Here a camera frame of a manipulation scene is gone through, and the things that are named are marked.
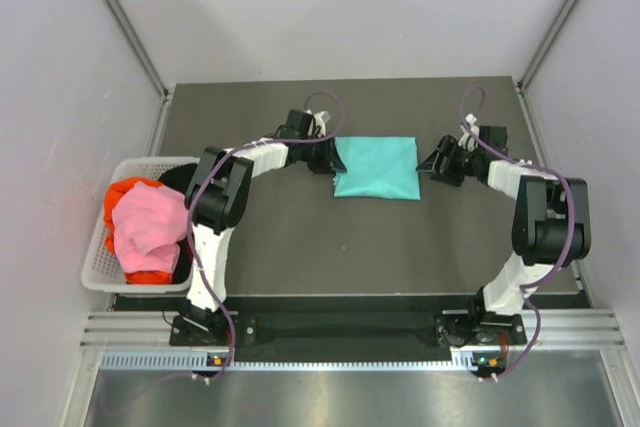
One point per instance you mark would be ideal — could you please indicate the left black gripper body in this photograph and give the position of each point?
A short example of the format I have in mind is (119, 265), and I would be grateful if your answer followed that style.
(314, 153)

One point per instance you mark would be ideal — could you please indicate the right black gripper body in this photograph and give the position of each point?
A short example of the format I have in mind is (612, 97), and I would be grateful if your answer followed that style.
(459, 162)

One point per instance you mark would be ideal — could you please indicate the teal t shirt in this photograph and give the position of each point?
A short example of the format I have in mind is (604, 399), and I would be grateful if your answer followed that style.
(378, 167)

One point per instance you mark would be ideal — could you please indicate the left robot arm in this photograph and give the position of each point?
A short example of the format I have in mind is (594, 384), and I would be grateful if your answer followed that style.
(217, 198)

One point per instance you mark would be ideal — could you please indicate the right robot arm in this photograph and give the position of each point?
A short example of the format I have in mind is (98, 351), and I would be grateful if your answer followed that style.
(551, 225)

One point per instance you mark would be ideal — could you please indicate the black t shirt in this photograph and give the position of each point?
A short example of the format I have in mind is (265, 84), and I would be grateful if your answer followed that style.
(178, 178)

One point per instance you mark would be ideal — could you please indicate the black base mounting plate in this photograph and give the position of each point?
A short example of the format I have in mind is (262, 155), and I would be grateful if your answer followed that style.
(338, 328)

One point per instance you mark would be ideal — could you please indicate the pink t shirt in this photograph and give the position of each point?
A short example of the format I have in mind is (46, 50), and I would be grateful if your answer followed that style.
(149, 223)

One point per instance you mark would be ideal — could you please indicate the orange t shirt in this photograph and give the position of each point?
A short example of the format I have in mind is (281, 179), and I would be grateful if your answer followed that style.
(112, 197)

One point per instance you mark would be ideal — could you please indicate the grey slotted cable duct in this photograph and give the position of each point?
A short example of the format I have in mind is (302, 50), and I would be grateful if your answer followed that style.
(202, 361)

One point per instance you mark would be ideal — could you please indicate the aluminium front rail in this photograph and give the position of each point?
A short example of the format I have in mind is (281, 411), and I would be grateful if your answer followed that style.
(560, 329)

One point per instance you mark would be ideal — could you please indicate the left aluminium frame post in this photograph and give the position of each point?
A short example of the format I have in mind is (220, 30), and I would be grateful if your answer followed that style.
(134, 42)

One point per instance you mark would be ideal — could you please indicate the aluminium frame post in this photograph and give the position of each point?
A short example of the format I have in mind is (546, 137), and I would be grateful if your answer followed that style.
(134, 42)
(558, 24)

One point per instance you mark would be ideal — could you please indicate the right aluminium frame post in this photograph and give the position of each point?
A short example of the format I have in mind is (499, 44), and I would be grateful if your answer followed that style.
(558, 24)

